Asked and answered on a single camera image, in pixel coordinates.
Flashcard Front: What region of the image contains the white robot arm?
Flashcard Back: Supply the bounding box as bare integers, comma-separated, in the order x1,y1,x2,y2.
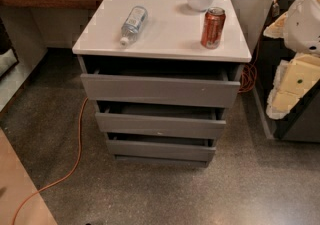
263,0,320,120

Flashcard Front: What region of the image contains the grey drawer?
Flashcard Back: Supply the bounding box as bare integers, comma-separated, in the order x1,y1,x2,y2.
95,104,226,139
107,133,216,162
81,73,240,108

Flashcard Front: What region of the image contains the orange extension cable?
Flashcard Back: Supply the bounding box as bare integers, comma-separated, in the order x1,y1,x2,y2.
11,97,90,225

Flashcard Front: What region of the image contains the grey cushion at left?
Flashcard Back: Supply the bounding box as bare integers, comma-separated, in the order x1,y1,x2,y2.
0,49,18,77

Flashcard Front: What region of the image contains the grey top drawer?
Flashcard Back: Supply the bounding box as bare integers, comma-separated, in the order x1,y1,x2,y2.
81,73,240,108

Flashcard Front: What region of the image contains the grey drawer cabinet white top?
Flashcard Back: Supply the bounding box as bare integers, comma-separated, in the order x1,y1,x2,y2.
72,0,251,167

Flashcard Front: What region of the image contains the clear plastic water bottle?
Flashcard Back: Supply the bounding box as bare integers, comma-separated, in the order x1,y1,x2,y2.
120,6,148,47

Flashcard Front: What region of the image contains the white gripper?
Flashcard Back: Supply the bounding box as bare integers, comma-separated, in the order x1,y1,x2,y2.
263,0,320,120

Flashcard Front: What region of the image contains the red coke can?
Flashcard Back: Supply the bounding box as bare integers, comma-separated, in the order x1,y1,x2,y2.
201,7,226,49

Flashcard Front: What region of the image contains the grey bottom drawer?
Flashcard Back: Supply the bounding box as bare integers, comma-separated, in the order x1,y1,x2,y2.
107,133,216,162

